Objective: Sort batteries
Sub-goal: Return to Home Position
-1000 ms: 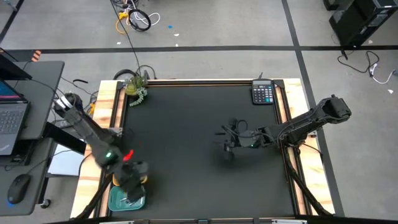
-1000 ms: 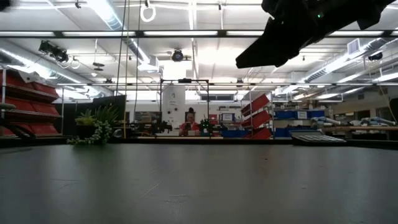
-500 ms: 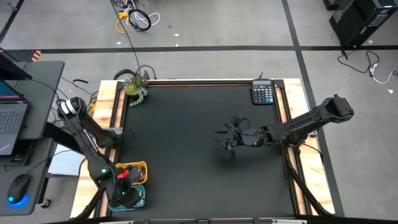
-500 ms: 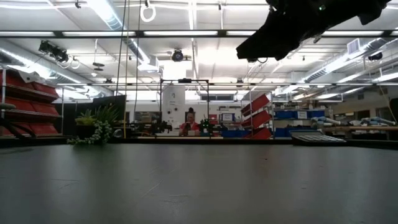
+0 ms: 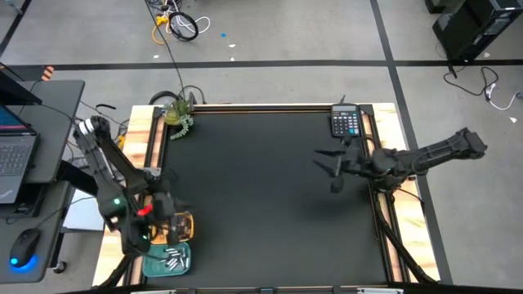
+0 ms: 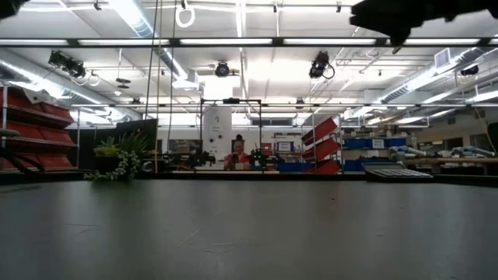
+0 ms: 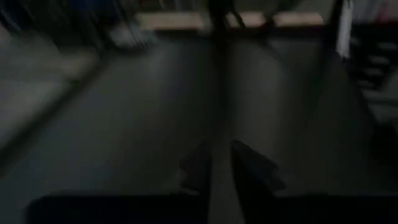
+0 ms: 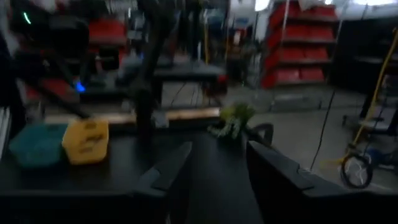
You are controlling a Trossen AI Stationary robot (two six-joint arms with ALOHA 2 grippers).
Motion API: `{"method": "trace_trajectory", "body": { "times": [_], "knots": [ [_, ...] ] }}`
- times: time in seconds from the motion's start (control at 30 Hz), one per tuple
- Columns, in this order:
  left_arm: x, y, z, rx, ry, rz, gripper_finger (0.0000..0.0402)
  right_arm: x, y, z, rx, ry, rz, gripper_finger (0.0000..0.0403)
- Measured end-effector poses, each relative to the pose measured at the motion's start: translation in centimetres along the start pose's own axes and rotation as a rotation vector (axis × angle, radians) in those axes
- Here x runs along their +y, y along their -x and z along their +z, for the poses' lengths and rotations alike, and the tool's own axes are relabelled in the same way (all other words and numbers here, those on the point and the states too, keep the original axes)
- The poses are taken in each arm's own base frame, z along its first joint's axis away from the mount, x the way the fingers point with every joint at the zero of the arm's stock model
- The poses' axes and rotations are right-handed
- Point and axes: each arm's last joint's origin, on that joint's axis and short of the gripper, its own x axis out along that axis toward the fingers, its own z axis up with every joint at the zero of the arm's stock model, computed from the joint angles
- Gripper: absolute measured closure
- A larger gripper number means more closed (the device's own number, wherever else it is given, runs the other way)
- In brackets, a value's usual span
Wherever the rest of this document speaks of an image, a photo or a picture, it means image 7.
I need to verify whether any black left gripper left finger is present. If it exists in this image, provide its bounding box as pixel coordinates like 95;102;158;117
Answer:
178;144;216;194

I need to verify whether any black desk calculator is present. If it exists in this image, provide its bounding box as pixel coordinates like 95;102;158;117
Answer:
107;23;158;52

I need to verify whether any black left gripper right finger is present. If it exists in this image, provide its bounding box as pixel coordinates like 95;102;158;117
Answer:
229;139;287;199

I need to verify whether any silver aluminium bracket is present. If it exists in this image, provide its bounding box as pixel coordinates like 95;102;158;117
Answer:
336;0;354;59

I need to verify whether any light wooden table board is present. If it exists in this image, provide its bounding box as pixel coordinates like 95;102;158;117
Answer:
134;11;325;32

